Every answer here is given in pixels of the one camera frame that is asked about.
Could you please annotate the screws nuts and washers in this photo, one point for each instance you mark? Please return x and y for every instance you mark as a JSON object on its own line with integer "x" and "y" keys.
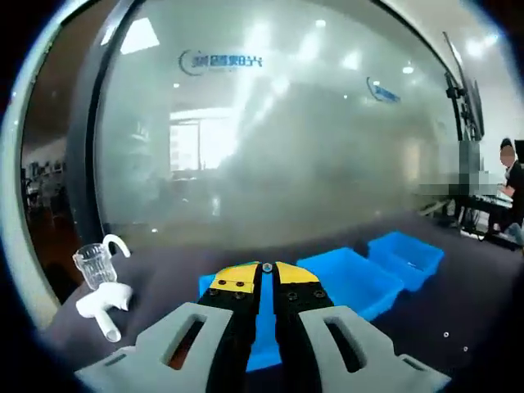
{"x": 445, "y": 334}

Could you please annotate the white plastic pipe fitting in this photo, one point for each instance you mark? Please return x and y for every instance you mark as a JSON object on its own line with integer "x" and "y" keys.
{"x": 104, "y": 301}

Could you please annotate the large black monitor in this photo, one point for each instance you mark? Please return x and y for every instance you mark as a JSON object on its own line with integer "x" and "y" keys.
{"x": 471, "y": 102}

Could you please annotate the blue plastic bin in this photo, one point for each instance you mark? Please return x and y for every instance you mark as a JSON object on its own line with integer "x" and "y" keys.
{"x": 348, "y": 278}
{"x": 266, "y": 327}
{"x": 409, "y": 254}

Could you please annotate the small single metal nut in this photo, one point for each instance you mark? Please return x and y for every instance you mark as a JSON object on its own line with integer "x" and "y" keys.
{"x": 267, "y": 268}

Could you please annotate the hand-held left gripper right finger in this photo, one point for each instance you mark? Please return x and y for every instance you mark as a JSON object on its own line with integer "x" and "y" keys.
{"x": 380, "y": 364}

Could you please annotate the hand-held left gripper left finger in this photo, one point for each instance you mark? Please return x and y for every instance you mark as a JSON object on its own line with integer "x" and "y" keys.
{"x": 143, "y": 356}

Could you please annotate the desk electronics rack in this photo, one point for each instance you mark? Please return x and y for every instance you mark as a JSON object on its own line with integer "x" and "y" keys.
{"x": 493, "y": 201}

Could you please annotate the clear glass mug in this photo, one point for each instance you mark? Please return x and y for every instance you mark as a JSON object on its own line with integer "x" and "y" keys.
{"x": 96, "y": 266}

